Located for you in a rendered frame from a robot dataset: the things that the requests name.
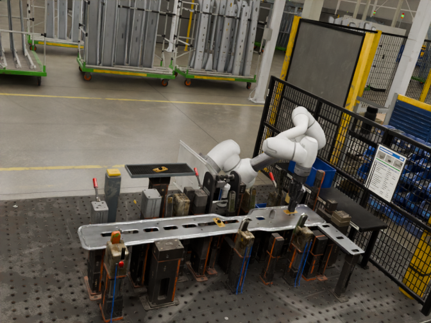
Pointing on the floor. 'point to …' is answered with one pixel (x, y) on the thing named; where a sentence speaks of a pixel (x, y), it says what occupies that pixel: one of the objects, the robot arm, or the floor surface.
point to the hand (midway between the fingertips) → (292, 205)
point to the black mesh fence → (363, 179)
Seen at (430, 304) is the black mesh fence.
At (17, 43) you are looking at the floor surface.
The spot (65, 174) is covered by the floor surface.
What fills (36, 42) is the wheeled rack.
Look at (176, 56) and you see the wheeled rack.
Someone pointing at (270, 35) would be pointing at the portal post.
